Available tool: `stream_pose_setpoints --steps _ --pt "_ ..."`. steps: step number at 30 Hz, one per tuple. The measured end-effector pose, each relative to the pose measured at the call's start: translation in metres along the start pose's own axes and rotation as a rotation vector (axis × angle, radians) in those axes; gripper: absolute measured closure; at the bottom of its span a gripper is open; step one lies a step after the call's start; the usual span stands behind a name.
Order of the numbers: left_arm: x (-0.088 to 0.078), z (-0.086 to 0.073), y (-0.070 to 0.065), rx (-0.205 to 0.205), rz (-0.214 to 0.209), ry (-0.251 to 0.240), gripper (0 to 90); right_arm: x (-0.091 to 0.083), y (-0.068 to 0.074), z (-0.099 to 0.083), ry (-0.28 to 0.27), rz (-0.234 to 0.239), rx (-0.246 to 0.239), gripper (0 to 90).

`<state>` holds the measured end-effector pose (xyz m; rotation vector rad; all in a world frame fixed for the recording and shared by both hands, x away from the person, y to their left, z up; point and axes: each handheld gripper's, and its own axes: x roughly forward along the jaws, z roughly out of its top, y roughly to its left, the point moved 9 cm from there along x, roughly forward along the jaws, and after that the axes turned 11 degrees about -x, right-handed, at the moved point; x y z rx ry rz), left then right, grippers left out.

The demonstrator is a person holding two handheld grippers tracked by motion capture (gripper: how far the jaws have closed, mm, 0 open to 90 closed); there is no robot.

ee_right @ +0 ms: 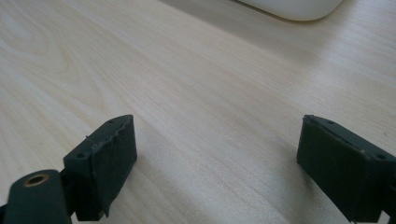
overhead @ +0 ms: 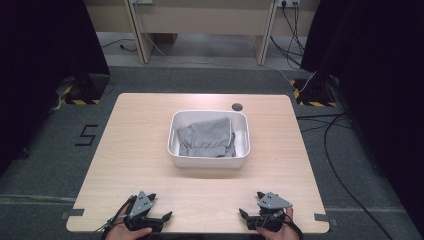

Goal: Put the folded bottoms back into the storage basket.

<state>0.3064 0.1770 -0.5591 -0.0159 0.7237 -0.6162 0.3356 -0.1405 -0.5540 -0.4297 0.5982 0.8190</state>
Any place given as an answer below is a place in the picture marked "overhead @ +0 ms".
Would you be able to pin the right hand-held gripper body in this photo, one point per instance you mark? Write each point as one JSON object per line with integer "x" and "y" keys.
{"x": 271, "y": 208}

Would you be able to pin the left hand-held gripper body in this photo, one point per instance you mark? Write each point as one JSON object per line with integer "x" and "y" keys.
{"x": 140, "y": 208}

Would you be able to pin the white plastic bin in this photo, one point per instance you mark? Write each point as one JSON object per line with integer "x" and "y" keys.
{"x": 176, "y": 133}

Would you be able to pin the grey shorts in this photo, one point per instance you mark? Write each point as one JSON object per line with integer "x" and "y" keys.
{"x": 207, "y": 138}

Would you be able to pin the person's right hand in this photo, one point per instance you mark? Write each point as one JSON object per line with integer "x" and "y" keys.
{"x": 283, "y": 231}

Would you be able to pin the person's left hand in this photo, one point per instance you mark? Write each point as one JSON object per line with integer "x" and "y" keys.
{"x": 128, "y": 233}

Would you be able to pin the black stand base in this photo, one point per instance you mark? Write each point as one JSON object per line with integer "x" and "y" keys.
{"x": 315, "y": 95}
{"x": 87, "y": 90}

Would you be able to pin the dark curtain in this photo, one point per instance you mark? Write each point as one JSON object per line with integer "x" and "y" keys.
{"x": 43, "y": 66}
{"x": 376, "y": 83}

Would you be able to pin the beige desk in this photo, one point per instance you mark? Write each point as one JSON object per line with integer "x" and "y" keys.
{"x": 200, "y": 20}

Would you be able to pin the black table bracket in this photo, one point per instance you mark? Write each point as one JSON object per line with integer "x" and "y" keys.
{"x": 325, "y": 219}
{"x": 71, "y": 213}

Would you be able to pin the white wall socket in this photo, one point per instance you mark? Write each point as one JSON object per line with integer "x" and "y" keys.
{"x": 288, "y": 2}

